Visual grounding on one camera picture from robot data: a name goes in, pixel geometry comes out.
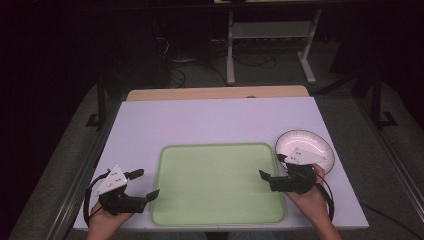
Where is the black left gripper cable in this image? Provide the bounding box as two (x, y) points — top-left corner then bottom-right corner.
(83, 170), (112, 228)

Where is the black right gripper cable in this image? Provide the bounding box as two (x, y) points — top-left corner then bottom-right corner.
(313, 181), (336, 223)

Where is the aluminium rail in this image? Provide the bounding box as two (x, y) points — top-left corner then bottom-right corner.
(352, 96), (424, 215)
(49, 99), (122, 240)

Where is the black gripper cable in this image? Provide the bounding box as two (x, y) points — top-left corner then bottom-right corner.
(83, 170), (112, 228)
(313, 181), (336, 223)

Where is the tangle of floor cables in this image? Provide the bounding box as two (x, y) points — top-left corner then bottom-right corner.
(232, 49), (278, 70)

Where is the white plate with dark rim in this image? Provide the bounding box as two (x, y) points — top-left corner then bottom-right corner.
(274, 129), (336, 175)

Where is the green tray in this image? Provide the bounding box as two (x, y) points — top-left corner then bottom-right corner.
(149, 142), (288, 227)

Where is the person's right hand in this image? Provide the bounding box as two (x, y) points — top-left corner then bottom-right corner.
(285, 163), (332, 228)

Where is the black metal stand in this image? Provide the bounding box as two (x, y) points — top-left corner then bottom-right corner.
(85, 75), (108, 130)
(370, 71), (399, 130)

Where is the black floor cable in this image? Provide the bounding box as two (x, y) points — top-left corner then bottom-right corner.
(359, 200), (424, 240)

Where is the person's left hand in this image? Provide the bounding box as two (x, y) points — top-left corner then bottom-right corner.
(87, 202), (134, 235)

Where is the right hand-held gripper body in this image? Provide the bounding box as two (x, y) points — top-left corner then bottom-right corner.
(269, 147), (328, 195)

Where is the white metal desk frame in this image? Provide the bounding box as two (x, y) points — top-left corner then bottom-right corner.
(225, 9), (323, 86)

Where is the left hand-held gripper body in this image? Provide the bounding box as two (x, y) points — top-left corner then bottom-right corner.
(94, 164), (148, 216)

